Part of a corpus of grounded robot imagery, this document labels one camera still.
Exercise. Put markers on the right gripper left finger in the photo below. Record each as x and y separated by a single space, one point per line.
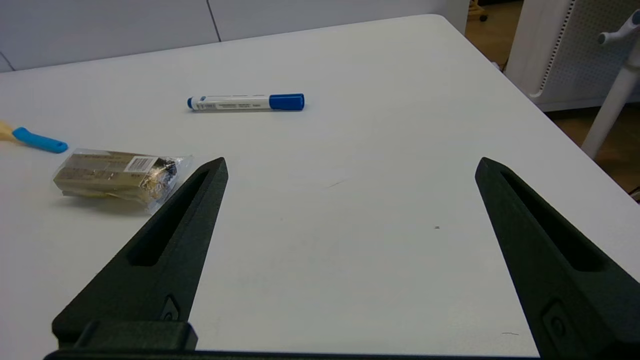
160 260

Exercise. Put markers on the white pegboard panel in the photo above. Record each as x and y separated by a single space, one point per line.
575 50

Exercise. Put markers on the brown wooden furniture leg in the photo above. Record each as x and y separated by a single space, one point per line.
477 10

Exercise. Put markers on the clear wrapped brown snack packet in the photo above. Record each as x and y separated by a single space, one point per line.
106 175

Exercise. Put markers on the blue white marker pen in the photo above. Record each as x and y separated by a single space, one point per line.
235 102

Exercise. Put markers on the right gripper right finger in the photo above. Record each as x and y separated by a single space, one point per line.
560 270

